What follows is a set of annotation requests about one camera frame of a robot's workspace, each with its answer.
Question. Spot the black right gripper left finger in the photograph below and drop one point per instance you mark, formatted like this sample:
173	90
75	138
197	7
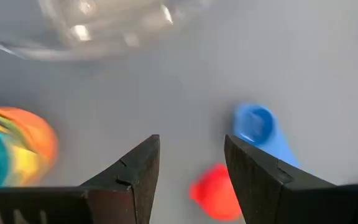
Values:
129	186

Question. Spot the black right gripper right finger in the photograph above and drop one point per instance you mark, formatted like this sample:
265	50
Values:
275	193

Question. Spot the red measuring cup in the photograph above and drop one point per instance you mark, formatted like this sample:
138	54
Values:
213	196

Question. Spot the blue measuring cup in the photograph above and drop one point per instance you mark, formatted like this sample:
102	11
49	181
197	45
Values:
253	124

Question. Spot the orange measuring cup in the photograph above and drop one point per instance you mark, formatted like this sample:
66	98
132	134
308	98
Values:
39	133

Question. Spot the yellow measuring cup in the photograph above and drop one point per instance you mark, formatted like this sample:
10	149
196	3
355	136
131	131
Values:
25	165

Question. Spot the green measuring cup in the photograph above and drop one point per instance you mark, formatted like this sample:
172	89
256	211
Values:
2	119

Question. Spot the clear plastic basket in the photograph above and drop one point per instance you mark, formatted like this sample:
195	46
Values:
89	31

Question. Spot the grey-blue table mat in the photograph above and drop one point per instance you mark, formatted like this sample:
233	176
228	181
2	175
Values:
182	93

